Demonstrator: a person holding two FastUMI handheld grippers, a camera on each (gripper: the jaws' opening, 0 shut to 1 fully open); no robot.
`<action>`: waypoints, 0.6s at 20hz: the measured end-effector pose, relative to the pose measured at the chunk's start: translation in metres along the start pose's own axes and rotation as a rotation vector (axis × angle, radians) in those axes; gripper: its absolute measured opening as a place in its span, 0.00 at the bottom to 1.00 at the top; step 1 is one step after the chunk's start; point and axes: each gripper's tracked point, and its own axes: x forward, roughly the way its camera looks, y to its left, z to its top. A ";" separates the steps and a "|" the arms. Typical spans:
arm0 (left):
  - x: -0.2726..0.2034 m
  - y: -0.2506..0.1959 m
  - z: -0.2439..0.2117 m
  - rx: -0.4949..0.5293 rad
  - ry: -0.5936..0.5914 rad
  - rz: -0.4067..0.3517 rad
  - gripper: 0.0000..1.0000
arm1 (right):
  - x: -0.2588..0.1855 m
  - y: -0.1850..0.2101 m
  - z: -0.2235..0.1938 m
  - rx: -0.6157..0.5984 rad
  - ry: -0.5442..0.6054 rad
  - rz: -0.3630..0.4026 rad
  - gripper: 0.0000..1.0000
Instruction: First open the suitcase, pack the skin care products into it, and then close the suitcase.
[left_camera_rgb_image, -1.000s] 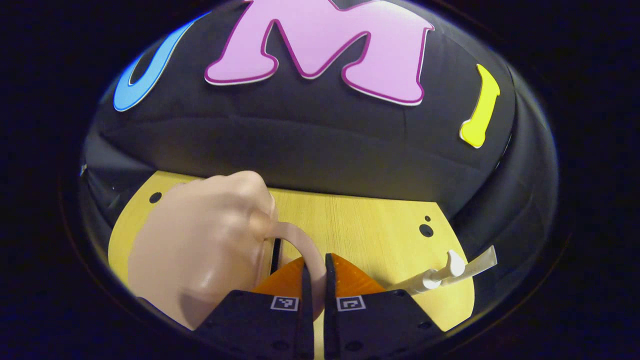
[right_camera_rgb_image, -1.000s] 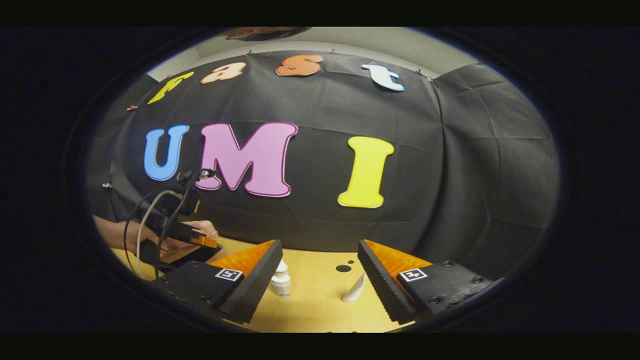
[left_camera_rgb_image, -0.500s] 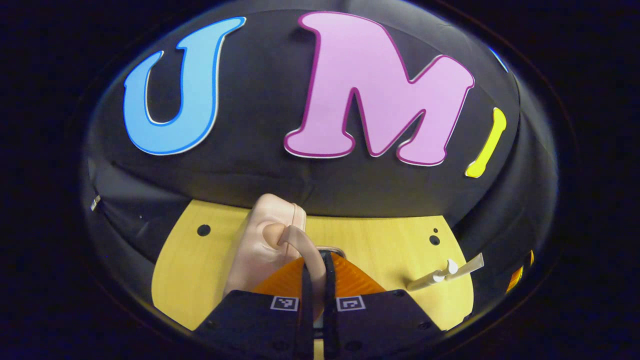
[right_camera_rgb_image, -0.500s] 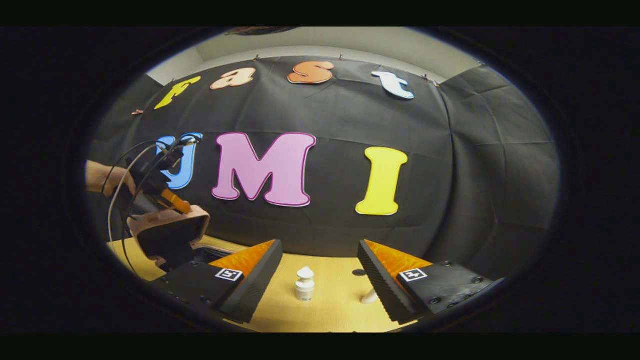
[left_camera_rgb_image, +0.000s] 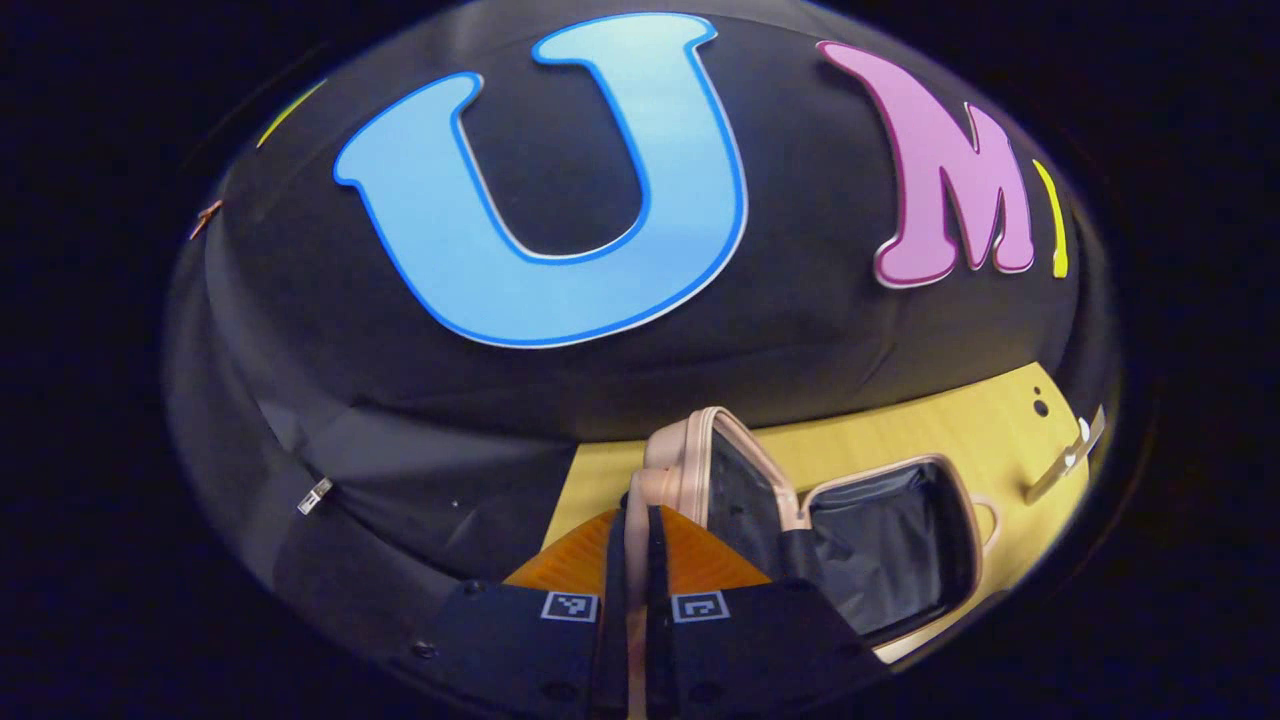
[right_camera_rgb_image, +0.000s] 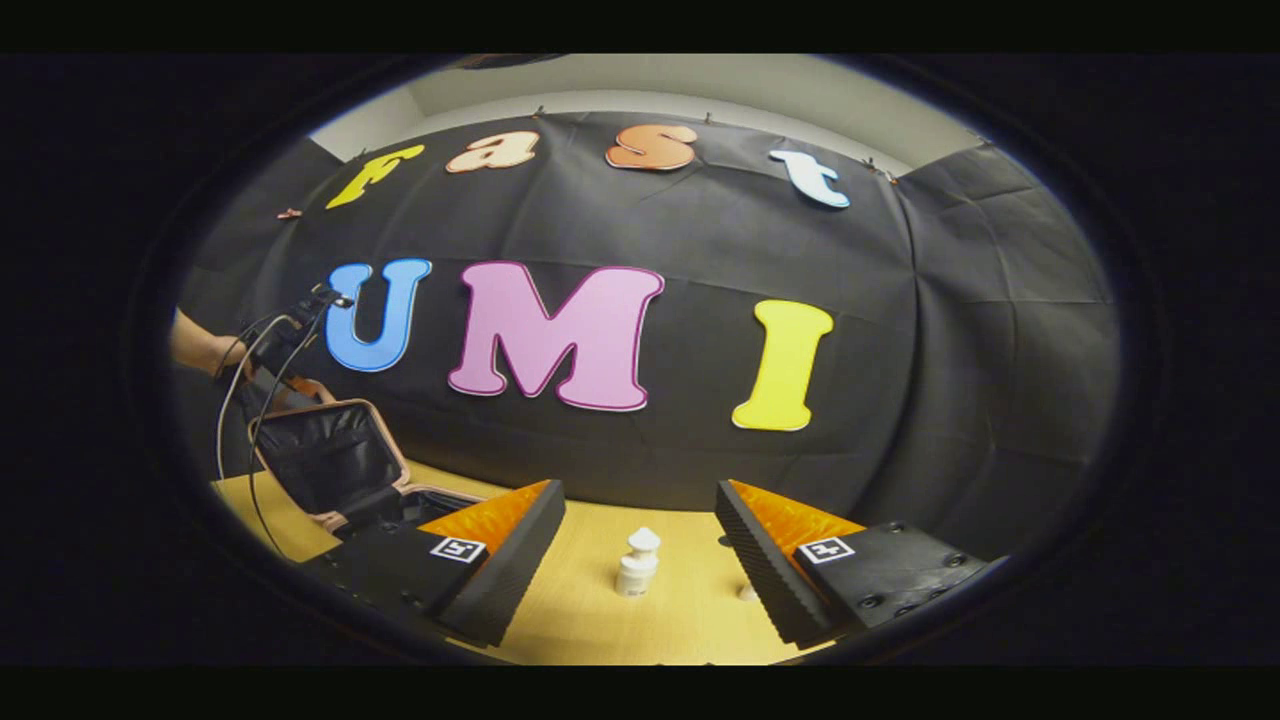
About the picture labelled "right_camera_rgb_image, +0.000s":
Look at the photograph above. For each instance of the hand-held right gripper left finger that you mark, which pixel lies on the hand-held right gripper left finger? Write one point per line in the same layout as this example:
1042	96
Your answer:
510	570

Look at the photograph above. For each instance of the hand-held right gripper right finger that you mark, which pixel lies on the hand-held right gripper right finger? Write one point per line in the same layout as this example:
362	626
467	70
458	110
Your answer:
765	570

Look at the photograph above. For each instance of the white pump bottle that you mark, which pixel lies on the white pump bottle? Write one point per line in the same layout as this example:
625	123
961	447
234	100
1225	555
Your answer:
636	575

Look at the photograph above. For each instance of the black backdrop cloth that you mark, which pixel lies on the black backdrop cloth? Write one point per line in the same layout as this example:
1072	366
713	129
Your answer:
700	300

